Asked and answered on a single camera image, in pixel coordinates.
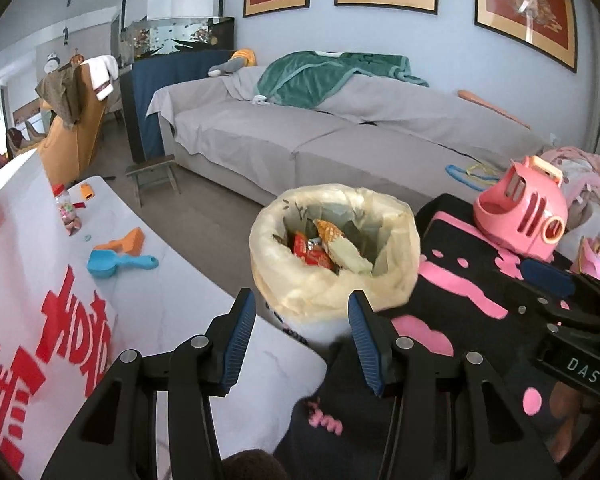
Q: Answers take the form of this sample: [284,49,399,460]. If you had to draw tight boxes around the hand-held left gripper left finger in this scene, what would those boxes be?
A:
[42,287,257,480]

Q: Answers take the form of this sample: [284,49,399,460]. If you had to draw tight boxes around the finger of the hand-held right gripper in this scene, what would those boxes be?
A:
[519,256,600,312]
[495,280,581,342]

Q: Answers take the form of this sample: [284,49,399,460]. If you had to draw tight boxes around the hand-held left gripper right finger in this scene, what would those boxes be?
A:
[347,290,563,480]

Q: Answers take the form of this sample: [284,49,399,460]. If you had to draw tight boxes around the white trash bin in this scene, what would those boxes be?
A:
[265,305,361,348]

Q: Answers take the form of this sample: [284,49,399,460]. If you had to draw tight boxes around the yellow trash bag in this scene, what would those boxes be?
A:
[250,183,421,325]

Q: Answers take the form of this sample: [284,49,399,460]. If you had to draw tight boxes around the red snack wrapper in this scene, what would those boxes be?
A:
[292,231,337,267]

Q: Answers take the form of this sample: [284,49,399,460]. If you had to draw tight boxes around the person's right hand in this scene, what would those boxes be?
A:
[547,382,600,463]

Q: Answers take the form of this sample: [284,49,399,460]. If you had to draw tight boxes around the small pink toy bucket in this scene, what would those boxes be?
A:
[577,236,600,282]

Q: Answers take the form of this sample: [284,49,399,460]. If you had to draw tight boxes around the pink plastic toy carrier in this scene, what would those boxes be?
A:
[474,156,568,262]

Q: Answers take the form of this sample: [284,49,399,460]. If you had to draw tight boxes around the black pink printed cloth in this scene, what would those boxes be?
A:
[275,192,600,480]

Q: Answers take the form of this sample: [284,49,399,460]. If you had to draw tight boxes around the pink floral blanket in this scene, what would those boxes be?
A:
[540,146,600,241]

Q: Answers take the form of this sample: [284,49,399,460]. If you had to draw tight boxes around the yellow plastic loop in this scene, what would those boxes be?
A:
[467,161,501,181]

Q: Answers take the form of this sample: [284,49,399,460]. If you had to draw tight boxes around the blue yellow rings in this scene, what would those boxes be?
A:
[446,164,487,192]

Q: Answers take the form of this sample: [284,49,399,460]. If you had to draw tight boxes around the orange toy shovel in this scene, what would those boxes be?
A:
[93,227,145,255]

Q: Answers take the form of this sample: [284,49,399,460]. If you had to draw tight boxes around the blue toy scoop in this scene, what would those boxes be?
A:
[87,250,159,279]

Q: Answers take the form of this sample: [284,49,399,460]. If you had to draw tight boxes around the wooden paddle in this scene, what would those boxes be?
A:
[457,90,531,130]

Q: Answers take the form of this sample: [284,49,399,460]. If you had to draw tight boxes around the small wooden stool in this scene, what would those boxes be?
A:
[126,156,181,207]

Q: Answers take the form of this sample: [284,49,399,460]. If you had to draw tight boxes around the clear jar red lid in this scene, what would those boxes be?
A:
[54,183,83,236]

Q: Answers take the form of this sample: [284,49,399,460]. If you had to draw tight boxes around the grey sofa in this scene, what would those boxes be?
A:
[147,62,551,211]

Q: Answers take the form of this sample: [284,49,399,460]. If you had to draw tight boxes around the white sign red characters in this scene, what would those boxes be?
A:
[0,149,118,476]

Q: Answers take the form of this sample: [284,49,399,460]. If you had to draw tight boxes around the orange wooden chair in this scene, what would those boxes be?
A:
[40,60,111,187]

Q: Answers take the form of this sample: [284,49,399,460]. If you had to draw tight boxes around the green blanket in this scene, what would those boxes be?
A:
[256,51,429,111]

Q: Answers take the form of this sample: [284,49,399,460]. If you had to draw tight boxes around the grey yellow plush toy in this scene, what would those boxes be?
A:
[208,49,257,78]

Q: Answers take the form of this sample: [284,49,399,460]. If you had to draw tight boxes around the white towel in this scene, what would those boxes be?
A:
[82,55,120,102]

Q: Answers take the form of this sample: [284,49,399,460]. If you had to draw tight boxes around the olive cloth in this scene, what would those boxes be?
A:
[36,65,88,128]

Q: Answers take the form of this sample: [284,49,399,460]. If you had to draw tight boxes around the glass fish tank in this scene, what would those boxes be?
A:
[116,0,235,68]

